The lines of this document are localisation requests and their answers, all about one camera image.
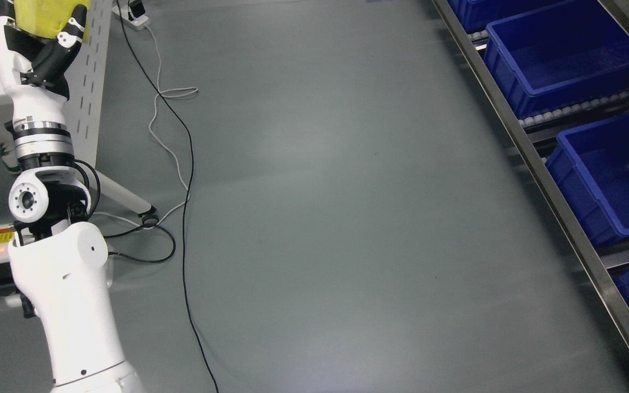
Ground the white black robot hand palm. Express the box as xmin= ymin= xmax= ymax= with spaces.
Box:
xmin=0 ymin=15 xmax=70 ymax=102

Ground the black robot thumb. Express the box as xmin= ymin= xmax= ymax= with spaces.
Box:
xmin=29 ymin=4 xmax=88 ymax=85

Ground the yellow foam block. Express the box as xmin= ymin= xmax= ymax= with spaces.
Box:
xmin=14 ymin=1 xmax=91 ymax=38

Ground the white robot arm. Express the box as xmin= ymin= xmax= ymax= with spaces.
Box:
xmin=0 ymin=1 xmax=145 ymax=392

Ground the metal shelf rack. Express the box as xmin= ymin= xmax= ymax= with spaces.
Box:
xmin=432 ymin=0 xmax=629 ymax=393

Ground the white power strip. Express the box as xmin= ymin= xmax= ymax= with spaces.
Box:
xmin=112 ymin=1 xmax=150 ymax=30

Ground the blue plastic bin left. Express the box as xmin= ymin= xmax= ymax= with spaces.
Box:
xmin=546 ymin=114 xmax=629 ymax=248

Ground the black cable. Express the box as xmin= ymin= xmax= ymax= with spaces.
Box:
xmin=96 ymin=0 xmax=220 ymax=393

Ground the white cable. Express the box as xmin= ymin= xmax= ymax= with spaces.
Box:
xmin=96 ymin=22 xmax=199 ymax=229

